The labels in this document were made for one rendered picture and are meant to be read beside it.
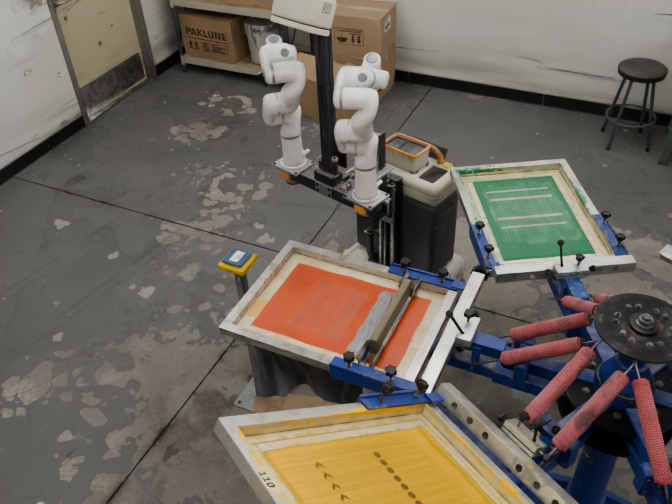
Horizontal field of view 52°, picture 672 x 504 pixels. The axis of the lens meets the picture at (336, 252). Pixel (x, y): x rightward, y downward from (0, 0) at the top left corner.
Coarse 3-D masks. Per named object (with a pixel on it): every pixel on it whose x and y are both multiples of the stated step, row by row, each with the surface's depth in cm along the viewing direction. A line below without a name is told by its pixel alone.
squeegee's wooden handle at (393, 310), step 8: (408, 280) 273; (400, 288) 270; (408, 288) 272; (400, 296) 266; (408, 296) 275; (392, 304) 263; (400, 304) 267; (392, 312) 260; (384, 320) 257; (392, 320) 262; (376, 328) 254; (384, 328) 254; (376, 336) 251; (384, 336) 257; (376, 344) 250
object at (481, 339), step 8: (480, 336) 251; (488, 336) 251; (472, 344) 250; (480, 344) 248; (488, 344) 248; (496, 344) 248; (504, 344) 247; (480, 352) 250; (488, 352) 249; (496, 352) 247
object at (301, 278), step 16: (304, 272) 295; (320, 272) 295; (288, 288) 288; (304, 288) 287; (368, 288) 286; (384, 288) 285; (368, 304) 278; (416, 304) 277; (400, 320) 271; (416, 320) 270
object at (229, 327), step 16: (288, 256) 301; (320, 256) 299; (336, 256) 297; (272, 272) 291; (368, 272) 292; (384, 272) 288; (256, 288) 283; (432, 288) 282; (240, 304) 277; (448, 304) 272; (224, 320) 270; (240, 336) 265; (256, 336) 263; (432, 336) 259; (288, 352) 257; (304, 352) 255; (416, 368) 247
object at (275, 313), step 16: (272, 304) 281; (288, 304) 280; (256, 320) 274; (272, 320) 274; (352, 320) 272; (288, 336) 267; (304, 336) 266; (320, 336) 266; (352, 336) 265; (400, 336) 264; (336, 352) 259; (384, 352) 258; (400, 352) 258; (384, 368) 252
